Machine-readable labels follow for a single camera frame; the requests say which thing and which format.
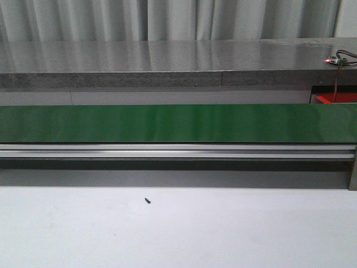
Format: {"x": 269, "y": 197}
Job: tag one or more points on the green conveyor belt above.
{"x": 240, "y": 123}

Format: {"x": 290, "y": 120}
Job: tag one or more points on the red plastic bin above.
{"x": 326, "y": 98}

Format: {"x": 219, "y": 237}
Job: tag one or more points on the grey conveyor support leg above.
{"x": 353, "y": 176}

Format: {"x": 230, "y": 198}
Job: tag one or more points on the grey curtain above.
{"x": 166, "y": 20}

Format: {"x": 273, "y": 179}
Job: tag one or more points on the grey stone counter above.
{"x": 139, "y": 64}

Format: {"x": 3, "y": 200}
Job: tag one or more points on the small green circuit board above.
{"x": 336, "y": 61}

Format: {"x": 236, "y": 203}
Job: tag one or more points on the aluminium conveyor side rail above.
{"x": 176, "y": 151}

